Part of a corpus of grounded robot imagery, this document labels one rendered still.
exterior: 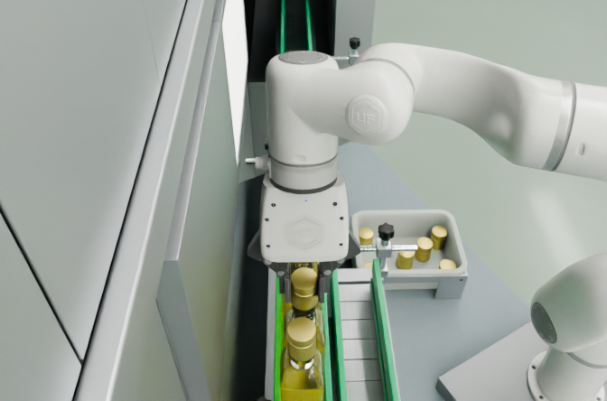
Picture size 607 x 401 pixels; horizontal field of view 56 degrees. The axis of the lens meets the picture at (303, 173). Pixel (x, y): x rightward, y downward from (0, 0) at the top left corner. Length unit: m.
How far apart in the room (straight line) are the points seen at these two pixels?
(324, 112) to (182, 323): 0.28
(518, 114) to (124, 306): 0.37
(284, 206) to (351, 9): 1.13
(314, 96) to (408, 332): 0.74
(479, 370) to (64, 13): 0.94
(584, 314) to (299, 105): 0.45
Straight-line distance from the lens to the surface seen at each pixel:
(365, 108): 0.52
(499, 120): 0.58
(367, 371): 0.99
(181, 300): 0.62
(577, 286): 0.79
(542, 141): 0.54
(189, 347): 0.70
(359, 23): 1.71
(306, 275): 0.71
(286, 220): 0.63
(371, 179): 1.46
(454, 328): 1.22
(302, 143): 0.57
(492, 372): 1.14
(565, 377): 1.05
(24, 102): 0.34
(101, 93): 0.45
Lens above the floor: 1.75
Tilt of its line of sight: 43 degrees down
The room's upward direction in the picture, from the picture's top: straight up
